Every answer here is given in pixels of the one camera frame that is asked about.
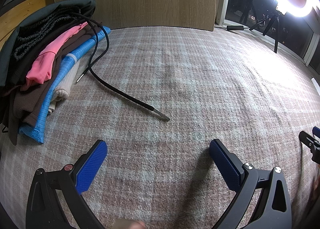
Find black tripod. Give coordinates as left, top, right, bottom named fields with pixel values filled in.
left=249, top=6, right=288, bottom=54

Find black elastic-waist garment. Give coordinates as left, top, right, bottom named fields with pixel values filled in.
left=11, top=6, right=83, bottom=60

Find ring light on tripod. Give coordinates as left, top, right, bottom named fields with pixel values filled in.
left=215, top=0, right=320, bottom=67

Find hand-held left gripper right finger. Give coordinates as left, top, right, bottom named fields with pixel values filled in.
left=209, top=139, right=292, bottom=229

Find black drawstring cord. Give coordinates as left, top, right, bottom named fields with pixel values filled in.
left=72, top=12, right=171, bottom=121

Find pink garment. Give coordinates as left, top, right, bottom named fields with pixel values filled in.
left=26, top=25, right=88, bottom=84

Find pine bed frame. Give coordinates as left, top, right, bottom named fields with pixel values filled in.
left=0, top=0, right=54, bottom=51

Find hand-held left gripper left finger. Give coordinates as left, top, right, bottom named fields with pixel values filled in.
left=26, top=139, right=108, bottom=229

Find beige knit garment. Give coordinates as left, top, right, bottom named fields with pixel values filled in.
left=49, top=60, right=82, bottom=114

